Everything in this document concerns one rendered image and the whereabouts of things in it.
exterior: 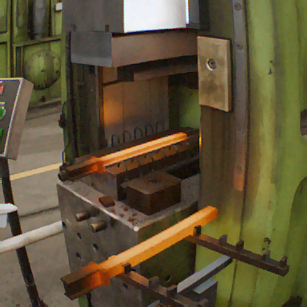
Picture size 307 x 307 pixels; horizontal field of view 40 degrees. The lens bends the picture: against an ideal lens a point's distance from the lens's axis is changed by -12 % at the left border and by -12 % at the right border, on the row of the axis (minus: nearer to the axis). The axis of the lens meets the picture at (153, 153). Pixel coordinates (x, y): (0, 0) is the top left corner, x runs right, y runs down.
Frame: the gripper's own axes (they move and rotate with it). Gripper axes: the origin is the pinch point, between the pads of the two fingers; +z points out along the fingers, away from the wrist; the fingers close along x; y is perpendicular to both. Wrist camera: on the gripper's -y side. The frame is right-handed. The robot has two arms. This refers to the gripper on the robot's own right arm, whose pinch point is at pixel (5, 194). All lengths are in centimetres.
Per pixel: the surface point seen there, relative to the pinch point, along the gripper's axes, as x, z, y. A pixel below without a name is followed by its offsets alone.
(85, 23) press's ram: -4.6, 30.6, -39.1
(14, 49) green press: -438, 195, 13
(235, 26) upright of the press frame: 35, 45, -39
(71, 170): 1.1, 20.9, -1.1
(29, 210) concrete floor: -171, 80, 100
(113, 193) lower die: 5.8, 30.7, 6.5
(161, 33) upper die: 7, 47, -35
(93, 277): 38.2, 0.5, 3.8
